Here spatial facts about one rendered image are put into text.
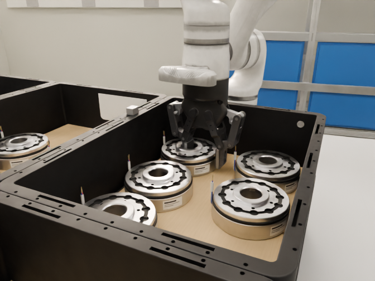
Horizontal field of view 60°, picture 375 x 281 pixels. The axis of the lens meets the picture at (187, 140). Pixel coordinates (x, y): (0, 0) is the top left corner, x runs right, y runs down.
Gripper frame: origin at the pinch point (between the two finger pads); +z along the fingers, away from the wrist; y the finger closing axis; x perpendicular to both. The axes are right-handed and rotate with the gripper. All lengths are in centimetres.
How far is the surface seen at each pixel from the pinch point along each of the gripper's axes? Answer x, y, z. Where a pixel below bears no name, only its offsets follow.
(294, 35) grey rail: -178, 26, -7
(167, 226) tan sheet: 17.1, -3.5, 2.5
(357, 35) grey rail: -187, -10, -8
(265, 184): 5.4, -12.8, -0.7
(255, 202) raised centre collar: 11.5, -13.3, -1.2
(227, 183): 8.1, -8.1, -0.8
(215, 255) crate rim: 29.0, -15.7, -7.4
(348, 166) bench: -42, -22, 15
